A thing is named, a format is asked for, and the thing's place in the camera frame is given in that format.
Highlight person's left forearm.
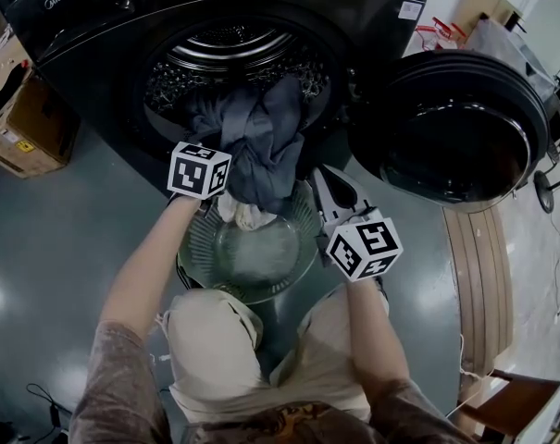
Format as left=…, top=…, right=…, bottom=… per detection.
left=97, top=194, right=203, bottom=342

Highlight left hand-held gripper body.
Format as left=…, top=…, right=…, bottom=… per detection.
left=167, top=141, right=233, bottom=216

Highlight wooden platform step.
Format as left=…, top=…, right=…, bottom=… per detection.
left=442, top=205, right=516, bottom=379

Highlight black standing fan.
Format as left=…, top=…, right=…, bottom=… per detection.
left=532, top=168, right=560, bottom=215

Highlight white clothes piece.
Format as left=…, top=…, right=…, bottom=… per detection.
left=217, top=195, right=279, bottom=231

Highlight person's beige shorts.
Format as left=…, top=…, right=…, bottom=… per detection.
left=161, top=284, right=392, bottom=426

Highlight round slatted laundry basket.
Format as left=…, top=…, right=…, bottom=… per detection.
left=176, top=180, right=323, bottom=305

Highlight person's brown shirt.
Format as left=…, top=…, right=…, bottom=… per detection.
left=68, top=319, right=476, bottom=444

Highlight large brown cardboard box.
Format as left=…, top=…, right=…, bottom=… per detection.
left=0, top=48, right=82, bottom=180

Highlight black washing machine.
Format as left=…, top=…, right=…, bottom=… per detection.
left=4, top=0, right=437, bottom=199

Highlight brown cardboard sheet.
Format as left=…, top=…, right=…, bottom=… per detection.
left=453, top=0, right=527, bottom=32

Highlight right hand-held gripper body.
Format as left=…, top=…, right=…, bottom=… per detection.
left=317, top=204, right=404, bottom=282

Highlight dark grey garment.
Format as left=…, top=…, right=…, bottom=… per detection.
left=186, top=77, right=307, bottom=216

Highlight round black washing machine door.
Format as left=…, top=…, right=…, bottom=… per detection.
left=346, top=48, right=553, bottom=216

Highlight person's right forearm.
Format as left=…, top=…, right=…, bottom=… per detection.
left=346, top=277, right=414, bottom=389

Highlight dark chair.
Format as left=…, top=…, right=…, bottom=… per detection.
left=545, top=94, right=560, bottom=162

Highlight brown wooden stool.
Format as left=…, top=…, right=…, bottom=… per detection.
left=454, top=370, right=560, bottom=444

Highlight red and white plastic bag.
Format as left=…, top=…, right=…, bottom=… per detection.
left=415, top=16, right=469, bottom=56

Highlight black floor cable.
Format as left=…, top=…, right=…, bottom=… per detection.
left=26, top=381, right=72, bottom=434

